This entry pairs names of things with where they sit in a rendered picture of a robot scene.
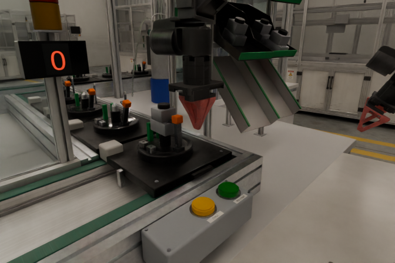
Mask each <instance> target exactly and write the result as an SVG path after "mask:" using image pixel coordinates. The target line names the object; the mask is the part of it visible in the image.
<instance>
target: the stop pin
mask: <svg viewBox="0 0 395 263"><path fill-rule="evenodd" d="M116 172H117V178H118V186H119V187H120V188H122V187H124V186H125V174H124V170H122V169H119V170H117V171H116Z"/></svg>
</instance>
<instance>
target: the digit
mask: <svg viewBox="0 0 395 263"><path fill-rule="evenodd" d="M41 45H42V51H43V58H44V61H45V68H46V74H47V75H57V74H64V73H72V67H71V59H70V55H69V47H68V43H42V44H41Z"/></svg>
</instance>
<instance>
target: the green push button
mask: <svg viewBox="0 0 395 263"><path fill-rule="evenodd" d="M218 193H219V194H220V195H221V196H223V197H227V198H232V197H236V196H237V195H238V194H239V187H238V186H237V185H236V184H235V183H232V182H224V183H221V184H219V186H218Z"/></svg>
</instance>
